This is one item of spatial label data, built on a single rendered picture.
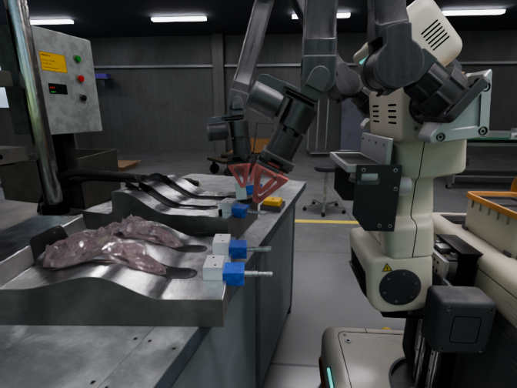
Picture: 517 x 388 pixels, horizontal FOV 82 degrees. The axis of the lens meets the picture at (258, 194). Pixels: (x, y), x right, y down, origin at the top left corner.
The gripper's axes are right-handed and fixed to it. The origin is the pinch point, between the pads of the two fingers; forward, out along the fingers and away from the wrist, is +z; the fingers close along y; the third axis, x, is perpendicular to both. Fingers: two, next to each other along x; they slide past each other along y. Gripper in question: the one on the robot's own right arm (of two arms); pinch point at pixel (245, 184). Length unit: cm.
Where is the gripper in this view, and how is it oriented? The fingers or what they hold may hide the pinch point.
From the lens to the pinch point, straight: 93.7
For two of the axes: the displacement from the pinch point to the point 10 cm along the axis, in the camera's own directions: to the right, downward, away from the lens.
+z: 1.1, 9.9, 1.0
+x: 9.4, -0.7, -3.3
